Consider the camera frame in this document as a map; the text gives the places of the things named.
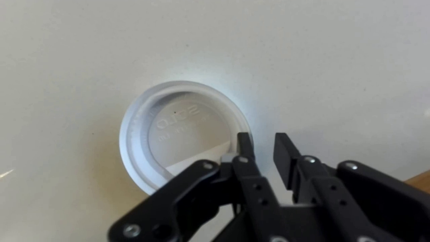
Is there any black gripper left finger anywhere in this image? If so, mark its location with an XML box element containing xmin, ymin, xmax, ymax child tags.
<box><xmin>108</xmin><ymin>132</ymin><xmax>288</xmax><ymax>242</ymax></box>

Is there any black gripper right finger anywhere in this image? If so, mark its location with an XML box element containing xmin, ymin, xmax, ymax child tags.
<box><xmin>273</xmin><ymin>132</ymin><xmax>430</xmax><ymax>242</ymax></box>

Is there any white paper cup lid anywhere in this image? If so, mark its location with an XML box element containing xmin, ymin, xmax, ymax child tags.
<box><xmin>119</xmin><ymin>79</ymin><xmax>253</xmax><ymax>196</ymax></box>

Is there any wooden tea box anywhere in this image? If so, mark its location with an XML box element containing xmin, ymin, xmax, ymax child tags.
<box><xmin>405</xmin><ymin>168</ymin><xmax>430</xmax><ymax>195</ymax></box>

